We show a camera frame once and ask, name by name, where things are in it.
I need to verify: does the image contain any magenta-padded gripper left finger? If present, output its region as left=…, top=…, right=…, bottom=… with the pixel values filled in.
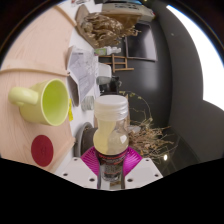
left=59, top=145, right=102, bottom=190

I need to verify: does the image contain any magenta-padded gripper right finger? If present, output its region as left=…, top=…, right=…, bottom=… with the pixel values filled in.
left=122, top=145, right=165, bottom=190

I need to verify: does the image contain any clear white-capped drink bottle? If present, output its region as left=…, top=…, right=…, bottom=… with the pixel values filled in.
left=92, top=94, right=130, bottom=183

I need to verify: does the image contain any grey plant pot saucer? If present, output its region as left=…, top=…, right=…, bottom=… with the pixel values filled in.
left=73, top=121, right=94, bottom=158

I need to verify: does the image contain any dried plant in grey pot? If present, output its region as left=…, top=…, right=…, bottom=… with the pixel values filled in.
left=81, top=91, right=178, bottom=159

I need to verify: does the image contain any flat round red coaster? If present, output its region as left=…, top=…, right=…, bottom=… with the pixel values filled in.
left=30, top=134, right=55, bottom=168

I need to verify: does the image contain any yellow sticky note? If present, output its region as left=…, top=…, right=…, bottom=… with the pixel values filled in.
left=68, top=98, right=74, bottom=123

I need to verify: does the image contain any small grey bowl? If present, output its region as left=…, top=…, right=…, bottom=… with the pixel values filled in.
left=80, top=95, right=96, bottom=112

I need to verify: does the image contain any yellow-green mug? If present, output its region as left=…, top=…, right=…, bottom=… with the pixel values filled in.
left=8, top=78, right=70, bottom=127

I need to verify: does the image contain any black appliance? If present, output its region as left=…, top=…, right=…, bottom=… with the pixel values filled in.
left=99, top=75, right=121, bottom=96

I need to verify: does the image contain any light plywood board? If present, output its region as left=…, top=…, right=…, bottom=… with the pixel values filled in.
left=1, top=5, right=78, bottom=74
left=0, top=68, right=77, bottom=174

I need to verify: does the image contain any white chair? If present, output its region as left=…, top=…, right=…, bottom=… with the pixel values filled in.
left=95, top=63, right=113, bottom=86

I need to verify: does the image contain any folded newspaper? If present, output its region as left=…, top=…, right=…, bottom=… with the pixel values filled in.
left=66, top=45, right=100, bottom=104

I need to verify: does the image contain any wooden easel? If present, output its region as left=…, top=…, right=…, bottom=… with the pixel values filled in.
left=99, top=53, right=135, bottom=74

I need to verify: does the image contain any brown carved sculpture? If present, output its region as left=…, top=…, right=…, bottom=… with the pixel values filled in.
left=74, top=3, right=141, bottom=49

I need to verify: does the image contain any white cabinet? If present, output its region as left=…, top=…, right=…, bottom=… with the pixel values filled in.
left=101, top=1, right=156, bottom=23

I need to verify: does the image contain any black wall screen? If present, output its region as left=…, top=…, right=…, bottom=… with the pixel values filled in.
left=124, top=21, right=158, bottom=63

